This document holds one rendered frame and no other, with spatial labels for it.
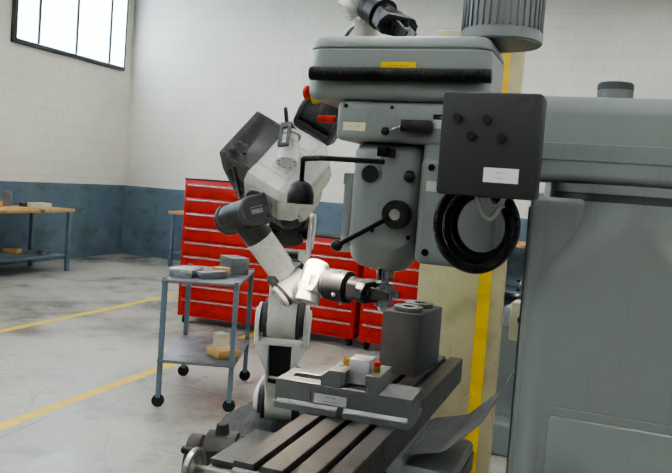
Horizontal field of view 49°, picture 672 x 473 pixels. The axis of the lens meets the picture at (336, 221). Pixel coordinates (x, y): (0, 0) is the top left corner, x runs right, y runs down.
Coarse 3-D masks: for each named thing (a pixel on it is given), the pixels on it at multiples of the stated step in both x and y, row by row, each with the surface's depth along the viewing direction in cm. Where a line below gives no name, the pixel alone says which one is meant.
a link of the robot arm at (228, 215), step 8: (240, 200) 224; (224, 208) 228; (232, 208) 224; (224, 216) 227; (232, 216) 224; (224, 224) 228; (232, 224) 226; (240, 224) 224; (232, 232) 231; (240, 232) 226; (248, 232) 225; (256, 232) 225; (264, 232) 226; (248, 240) 226; (256, 240) 226
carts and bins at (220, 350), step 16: (224, 256) 522; (240, 256) 525; (176, 272) 481; (192, 272) 480; (208, 272) 482; (224, 272) 493; (240, 272) 515; (160, 320) 472; (160, 336) 473; (192, 336) 546; (208, 336) 550; (224, 336) 496; (160, 352) 473; (176, 352) 495; (192, 352) 498; (208, 352) 495; (224, 352) 486; (240, 352) 508; (160, 368) 474; (160, 384) 474; (160, 400) 475
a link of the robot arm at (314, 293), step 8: (304, 272) 207; (312, 272) 205; (320, 272) 204; (328, 272) 202; (304, 280) 205; (312, 280) 204; (320, 280) 202; (328, 280) 200; (304, 288) 204; (312, 288) 203; (320, 288) 201; (296, 296) 205; (304, 296) 203; (312, 296) 204; (320, 296) 207; (328, 296) 201; (312, 304) 207
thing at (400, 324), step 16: (400, 304) 229; (416, 304) 232; (432, 304) 234; (384, 320) 224; (400, 320) 222; (416, 320) 220; (432, 320) 230; (384, 336) 224; (400, 336) 222; (416, 336) 220; (432, 336) 232; (384, 352) 224; (400, 352) 222; (416, 352) 220; (432, 352) 233; (400, 368) 222; (416, 368) 220
